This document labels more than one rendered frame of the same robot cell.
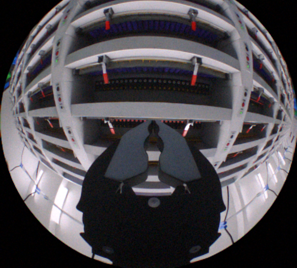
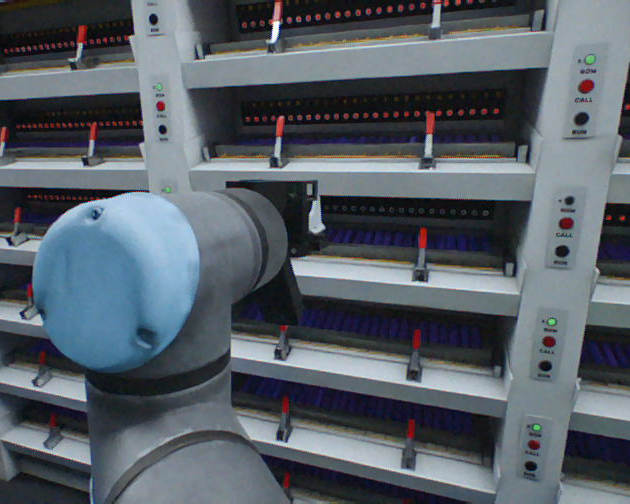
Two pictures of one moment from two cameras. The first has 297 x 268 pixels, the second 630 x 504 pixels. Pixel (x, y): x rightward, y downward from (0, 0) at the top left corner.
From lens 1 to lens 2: 0.47 m
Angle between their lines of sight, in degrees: 46
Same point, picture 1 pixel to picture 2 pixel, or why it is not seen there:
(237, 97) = not seen: hidden behind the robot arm
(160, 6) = (330, 359)
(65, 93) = (530, 232)
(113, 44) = (397, 294)
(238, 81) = not seen: hidden behind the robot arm
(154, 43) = (337, 286)
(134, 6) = (369, 368)
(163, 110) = (322, 182)
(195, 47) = not seen: hidden behind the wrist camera
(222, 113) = (215, 183)
